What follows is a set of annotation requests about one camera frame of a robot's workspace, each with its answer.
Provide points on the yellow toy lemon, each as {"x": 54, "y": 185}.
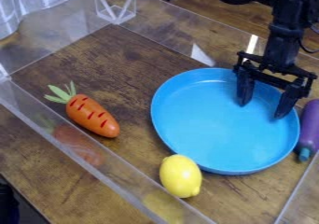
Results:
{"x": 180, "y": 176}

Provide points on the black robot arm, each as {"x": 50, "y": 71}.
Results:
{"x": 292, "y": 14}

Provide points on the clear acrylic enclosure wall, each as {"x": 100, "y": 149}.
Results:
{"x": 117, "y": 47}

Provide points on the blue round tray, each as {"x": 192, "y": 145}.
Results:
{"x": 230, "y": 139}

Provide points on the orange toy carrot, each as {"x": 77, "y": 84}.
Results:
{"x": 84, "y": 111}

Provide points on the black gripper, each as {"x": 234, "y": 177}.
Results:
{"x": 274, "y": 69}

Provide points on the purple toy eggplant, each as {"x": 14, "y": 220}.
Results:
{"x": 308, "y": 138}

